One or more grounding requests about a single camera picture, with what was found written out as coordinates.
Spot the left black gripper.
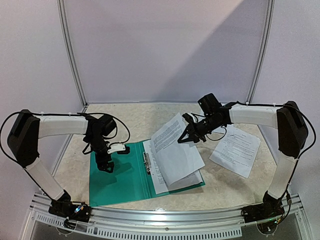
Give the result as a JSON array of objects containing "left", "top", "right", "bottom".
[{"left": 86, "top": 134, "right": 115, "bottom": 173}]

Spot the green file folder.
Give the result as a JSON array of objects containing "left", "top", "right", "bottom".
[{"left": 88, "top": 139, "right": 206, "bottom": 207}]

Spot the printed paper sheet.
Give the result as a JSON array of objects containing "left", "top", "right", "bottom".
[
  {"left": 150, "top": 113, "right": 205, "bottom": 186},
  {"left": 143, "top": 140, "right": 205, "bottom": 197},
  {"left": 209, "top": 127, "right": 261, "bottom": 179}
]

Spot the folder spine metal clip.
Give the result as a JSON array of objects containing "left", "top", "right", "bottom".
[{"left": 143, "top": 152, "right": 152, "bottom": 175}]

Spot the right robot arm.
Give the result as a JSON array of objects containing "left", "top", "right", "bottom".
[{"left": 177, "top": 93, "right": 309, "bottom": 218}]

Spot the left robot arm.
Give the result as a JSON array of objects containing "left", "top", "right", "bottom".
[{"left": 7, "top": 109, "right": 117, "bottom": 217}]

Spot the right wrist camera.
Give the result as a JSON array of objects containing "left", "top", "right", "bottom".
[{"left": 182, "top": 113, "right": 197, "bottom": 127}]

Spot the aluminium front rail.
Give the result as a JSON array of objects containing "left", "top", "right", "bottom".
[{"left": 22, "top": 193, "right": 311, "bottom": 240}]

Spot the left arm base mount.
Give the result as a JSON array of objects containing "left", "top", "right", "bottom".
[{"left": 48, "top": 191, "right": 92, "bottom": 223}]

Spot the right aluminium frame post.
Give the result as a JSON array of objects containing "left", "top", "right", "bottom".
[{"left": 246, "top": 0, "right": 275, "bottom": 103}]

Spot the aluminium frame post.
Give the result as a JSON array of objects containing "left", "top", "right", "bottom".
[
  {"left": 246, "top": 0, "right": 275, "bottom": 103},
  {"left": 56, "top": 0, "right": 88, "bottom": 108}
]

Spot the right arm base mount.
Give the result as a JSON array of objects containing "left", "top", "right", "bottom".
[{"left": 240, "top": 200, "right": 292, "bottom": 224}]

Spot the left aluminium frame post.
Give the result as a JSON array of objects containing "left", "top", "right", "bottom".
[{"left": 56, "top": 0, "right": 88, "bottom": 108}]

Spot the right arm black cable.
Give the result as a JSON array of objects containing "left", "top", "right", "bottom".
[{"left": 192, "top": 101, "right": 316, "bottom": 203}]

